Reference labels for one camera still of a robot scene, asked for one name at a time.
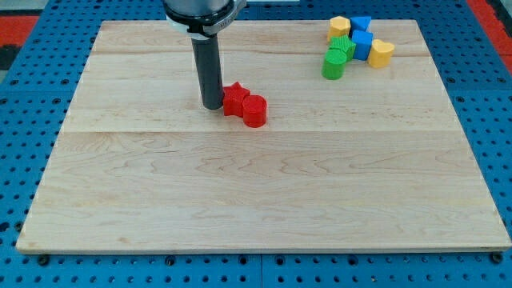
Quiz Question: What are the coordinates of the blue cube block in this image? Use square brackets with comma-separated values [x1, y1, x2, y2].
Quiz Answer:
[351, 30, 374, 61]

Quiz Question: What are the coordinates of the blue triangle block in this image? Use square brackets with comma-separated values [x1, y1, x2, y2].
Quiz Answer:
[350, 16, 372, 33]

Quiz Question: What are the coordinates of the green star block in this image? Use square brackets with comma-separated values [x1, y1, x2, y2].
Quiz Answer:
[329, 35, 356, 61]

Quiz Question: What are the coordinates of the blue perforated metal base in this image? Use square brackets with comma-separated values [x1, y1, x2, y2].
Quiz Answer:
[1, 1, 511, 287]

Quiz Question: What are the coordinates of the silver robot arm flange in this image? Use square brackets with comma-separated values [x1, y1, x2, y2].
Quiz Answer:
[162, 0, 246, 40]

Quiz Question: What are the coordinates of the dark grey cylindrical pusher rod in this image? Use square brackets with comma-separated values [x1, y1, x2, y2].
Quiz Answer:
[191, 35, 224, 110]

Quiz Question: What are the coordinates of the yellow heart block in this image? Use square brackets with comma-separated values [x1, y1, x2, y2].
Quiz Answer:
[367, 39, 395, 68]

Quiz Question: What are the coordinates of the light wooden board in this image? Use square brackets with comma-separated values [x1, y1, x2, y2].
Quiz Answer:
[17, 20, 511, 254]

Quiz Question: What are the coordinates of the red star block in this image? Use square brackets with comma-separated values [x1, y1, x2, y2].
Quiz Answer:
[223, 82, 250, 118]

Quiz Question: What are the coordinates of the red cylinder block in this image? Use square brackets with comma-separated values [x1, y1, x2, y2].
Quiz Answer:
[242, 95, 267, 128]

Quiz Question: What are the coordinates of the green cylinder block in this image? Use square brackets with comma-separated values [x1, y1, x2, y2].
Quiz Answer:
[322, 50, 347, 80]

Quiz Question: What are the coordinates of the yellow hexagon block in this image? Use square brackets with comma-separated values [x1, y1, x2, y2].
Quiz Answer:
[327, 16, 351, 42]

